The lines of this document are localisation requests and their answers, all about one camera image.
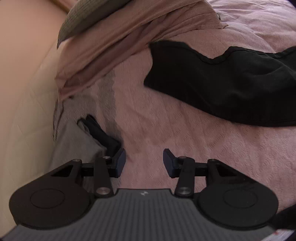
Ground grey pillow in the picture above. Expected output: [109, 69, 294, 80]
[57, 0, 109, 49]

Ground pink bedspread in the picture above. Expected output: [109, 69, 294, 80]
[52, 0, 296, 214]

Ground pink pillow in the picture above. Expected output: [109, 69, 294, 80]
[58, 0, 225, 77]
[55, 25, 162, 101]

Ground black pants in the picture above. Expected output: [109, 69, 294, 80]
[143, 40, 296, 127]

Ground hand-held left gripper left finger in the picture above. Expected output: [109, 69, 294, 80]
[50, 148, 127, 198]

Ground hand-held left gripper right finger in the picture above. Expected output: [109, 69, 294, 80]
[163, 148, 237, 198]

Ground cream quilted headboard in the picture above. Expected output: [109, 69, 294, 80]
[0, 39, 61, 232]

